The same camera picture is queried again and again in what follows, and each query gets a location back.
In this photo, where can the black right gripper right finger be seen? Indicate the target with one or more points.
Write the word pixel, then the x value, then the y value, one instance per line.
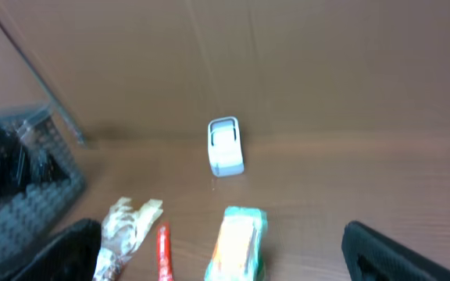
pixel 370 255

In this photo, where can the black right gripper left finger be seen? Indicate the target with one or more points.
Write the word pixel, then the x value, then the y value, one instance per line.
pixel 70 255

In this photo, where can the white brown snack bag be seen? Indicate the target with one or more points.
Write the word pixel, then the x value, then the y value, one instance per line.
pixel 123 231

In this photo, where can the red snack packet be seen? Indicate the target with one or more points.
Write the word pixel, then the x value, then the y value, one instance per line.
pixel 165 271

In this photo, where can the teal orange soup packet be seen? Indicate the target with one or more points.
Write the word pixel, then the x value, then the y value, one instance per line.
pixel 261 225

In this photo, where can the orange Kleenex tissue pack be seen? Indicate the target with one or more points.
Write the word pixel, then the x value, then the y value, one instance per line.
pixel 233 250

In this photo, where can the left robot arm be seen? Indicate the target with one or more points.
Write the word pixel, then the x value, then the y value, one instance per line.
pixel 23 162

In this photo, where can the white barcode scanner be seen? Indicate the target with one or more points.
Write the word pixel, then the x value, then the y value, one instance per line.
pixel 224 147

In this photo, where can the grey plastic mesh basket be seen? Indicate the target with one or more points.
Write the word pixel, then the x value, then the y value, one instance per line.
pixel 27 217

